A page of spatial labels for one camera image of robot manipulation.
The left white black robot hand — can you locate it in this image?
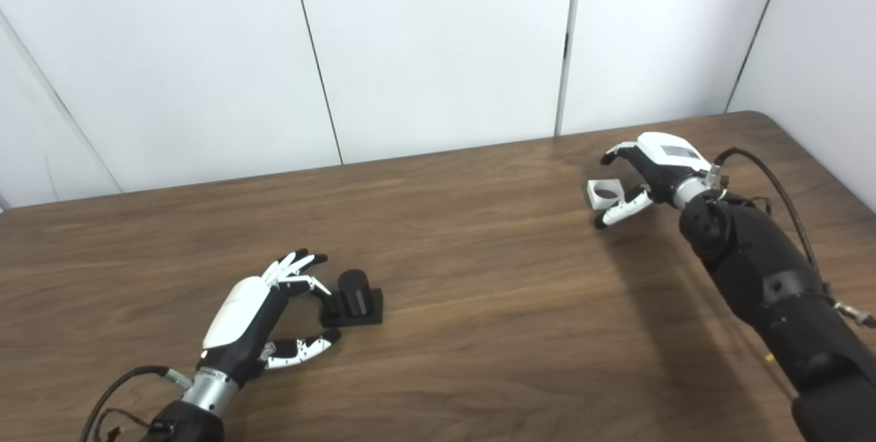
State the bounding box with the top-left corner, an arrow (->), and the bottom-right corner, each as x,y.
198,248 -> 342,388

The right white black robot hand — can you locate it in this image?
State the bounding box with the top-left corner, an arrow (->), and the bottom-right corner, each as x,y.
594,131 -> 713,230

